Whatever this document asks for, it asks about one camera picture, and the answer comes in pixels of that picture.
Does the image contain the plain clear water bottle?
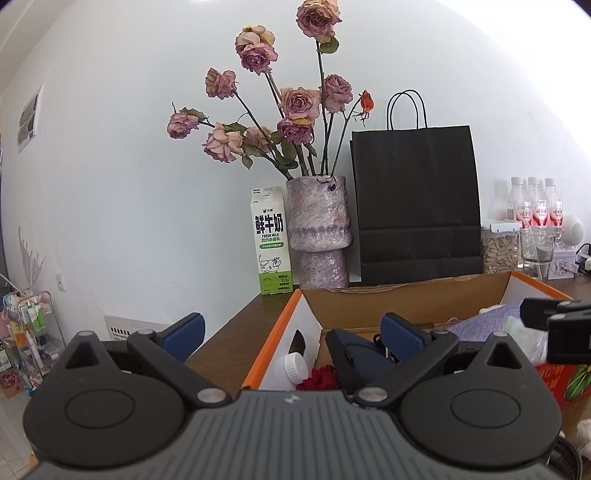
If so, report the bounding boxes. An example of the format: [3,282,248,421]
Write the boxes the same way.
[489,179,513,223]

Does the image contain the black ribbed cable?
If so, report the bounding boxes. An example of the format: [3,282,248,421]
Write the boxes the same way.
[547,433,579,480]

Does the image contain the white wall panel box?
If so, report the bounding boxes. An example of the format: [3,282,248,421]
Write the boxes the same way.
[103,315,172,343]

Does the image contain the translucent plastic bag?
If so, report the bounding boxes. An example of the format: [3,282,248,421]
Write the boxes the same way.
[503,316,550,364]

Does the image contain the wall poster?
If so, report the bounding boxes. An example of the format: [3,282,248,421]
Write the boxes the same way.
[17,85,44,154]

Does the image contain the metal wire shelf rack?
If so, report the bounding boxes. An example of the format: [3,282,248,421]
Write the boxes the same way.
[0,287,66,398]

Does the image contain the purple knitted pouch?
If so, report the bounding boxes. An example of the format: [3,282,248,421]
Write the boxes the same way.
[450,300,525,345]

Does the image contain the translucent plastic bottle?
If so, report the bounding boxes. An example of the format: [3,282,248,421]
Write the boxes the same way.
[270,354,303,391]

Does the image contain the dark blue zip case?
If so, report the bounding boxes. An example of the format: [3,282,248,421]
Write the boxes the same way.
[325,329,403,398]

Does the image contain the white printed tin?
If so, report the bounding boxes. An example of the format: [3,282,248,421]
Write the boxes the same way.
[549,248,579,281]

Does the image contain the clear jar of seeds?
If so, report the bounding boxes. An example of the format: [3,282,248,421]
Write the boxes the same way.
[479,220,522,276]

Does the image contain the white round speaker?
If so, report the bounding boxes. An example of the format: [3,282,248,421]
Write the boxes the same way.
[560,213,585,250]

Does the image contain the green and white milk carton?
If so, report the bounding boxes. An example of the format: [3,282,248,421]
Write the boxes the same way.
[250,186,294,295]

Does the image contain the dried pink rose bouquet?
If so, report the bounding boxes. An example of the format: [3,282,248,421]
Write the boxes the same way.
[167,0,375,182]

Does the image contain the red label water bottle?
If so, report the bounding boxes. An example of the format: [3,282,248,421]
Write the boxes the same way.
[527,176,546,230]
[510,176,533,230]
[543,178,565,230]

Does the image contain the red artificial rose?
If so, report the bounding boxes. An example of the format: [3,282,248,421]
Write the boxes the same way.
[302,364,341,392]

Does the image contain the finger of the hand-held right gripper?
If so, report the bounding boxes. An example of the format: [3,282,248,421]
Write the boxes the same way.
[519,298,591,366]

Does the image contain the red cardboard box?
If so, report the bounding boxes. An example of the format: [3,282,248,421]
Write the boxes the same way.
[241,271,591,409]

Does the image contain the clear drinking glass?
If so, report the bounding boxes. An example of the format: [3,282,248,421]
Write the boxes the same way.
[520,228,555,280]

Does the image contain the purple textured vase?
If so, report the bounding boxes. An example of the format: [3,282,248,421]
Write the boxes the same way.
[285,174,354,289]

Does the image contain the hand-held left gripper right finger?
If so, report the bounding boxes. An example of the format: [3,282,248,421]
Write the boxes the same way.
[354,312,528,411]

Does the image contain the white plug adapter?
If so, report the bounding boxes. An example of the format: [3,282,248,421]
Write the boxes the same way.
[574,244,591,278]

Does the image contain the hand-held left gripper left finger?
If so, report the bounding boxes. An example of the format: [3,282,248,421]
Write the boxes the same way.
[59,312,232,409]

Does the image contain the black paper bag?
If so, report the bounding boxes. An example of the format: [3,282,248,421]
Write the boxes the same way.
[349,90,483,287]

